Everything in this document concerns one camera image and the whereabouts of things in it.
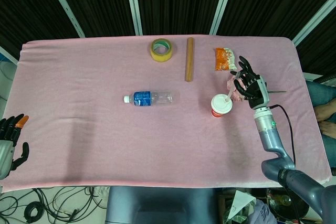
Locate bare foot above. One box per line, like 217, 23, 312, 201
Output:
318, 121, 336, 138
314, 102, 336, 123

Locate coiled black floor cable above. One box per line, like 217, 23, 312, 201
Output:
24, 201, 43, 222

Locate orange snack packet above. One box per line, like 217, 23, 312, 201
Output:
214, 47, 238, 71

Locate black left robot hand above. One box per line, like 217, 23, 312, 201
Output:
0, 114, 30, 180

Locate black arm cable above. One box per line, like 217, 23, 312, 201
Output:
267, 104, 297, 167

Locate white frame post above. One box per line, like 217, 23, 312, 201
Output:
123, 0, 143, 36
209, 0, 238, 36
43, 0, 86, 38
291, 7, 336, 47

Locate wooden rolling stick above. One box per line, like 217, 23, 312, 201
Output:
185, 37, 195, 82

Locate yellow tape roll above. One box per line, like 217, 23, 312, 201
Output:
150, 38, 174, 63

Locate person leg in jeans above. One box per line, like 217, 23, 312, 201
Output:
306, 80, 336, 107

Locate blue grey robot torso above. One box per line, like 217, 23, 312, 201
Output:
106, 186, 219, 224

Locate red paper cup with straw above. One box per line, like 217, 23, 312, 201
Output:
211, 93, 234, 119

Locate tangled black floor cables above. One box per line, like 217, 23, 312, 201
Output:
0, 187, 106, 224

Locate white paper sheet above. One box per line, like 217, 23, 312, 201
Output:
227, 189, 253, 221

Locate pink tablecloth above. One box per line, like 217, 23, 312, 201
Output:
0, 35, 332, 188

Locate crumpled pink wrapper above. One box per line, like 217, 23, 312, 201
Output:
226, 76, 248, 102

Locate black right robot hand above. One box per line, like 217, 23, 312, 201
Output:
230, 56, 271, 110

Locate clear bottle blue label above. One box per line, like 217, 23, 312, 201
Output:
123, 91, 175, 107

